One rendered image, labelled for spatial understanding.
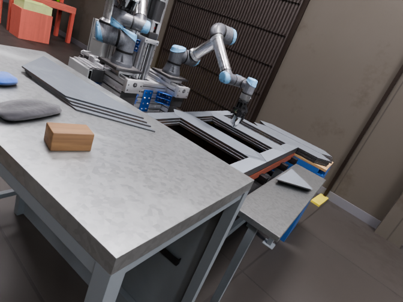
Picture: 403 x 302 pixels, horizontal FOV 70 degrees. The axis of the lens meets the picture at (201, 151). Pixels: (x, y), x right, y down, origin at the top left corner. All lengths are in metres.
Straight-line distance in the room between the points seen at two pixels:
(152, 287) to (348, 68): 3.69
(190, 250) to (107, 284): 0.70
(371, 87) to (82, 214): 4.01
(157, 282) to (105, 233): 0.89
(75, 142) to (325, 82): 3.93
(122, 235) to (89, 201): 0.11
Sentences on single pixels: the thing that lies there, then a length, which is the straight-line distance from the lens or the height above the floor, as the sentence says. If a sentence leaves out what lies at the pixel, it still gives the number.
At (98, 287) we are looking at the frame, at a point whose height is 0.96.
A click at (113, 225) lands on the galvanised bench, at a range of 0.58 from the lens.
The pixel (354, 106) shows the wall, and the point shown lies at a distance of 4.31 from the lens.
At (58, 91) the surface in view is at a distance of 1.14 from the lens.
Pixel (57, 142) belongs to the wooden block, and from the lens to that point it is 0.77.
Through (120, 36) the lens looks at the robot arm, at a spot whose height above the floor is 1.22.
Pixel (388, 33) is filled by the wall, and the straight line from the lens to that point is 4.39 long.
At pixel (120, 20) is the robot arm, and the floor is 1.33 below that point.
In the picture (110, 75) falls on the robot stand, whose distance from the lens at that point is 2.14.
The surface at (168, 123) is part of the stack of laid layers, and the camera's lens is 1.91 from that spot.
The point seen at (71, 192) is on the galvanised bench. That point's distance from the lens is 0.64.
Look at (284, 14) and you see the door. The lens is 4.78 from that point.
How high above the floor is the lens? 1.42
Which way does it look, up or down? 21 degrees down
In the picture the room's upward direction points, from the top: 22 degrees clockwise
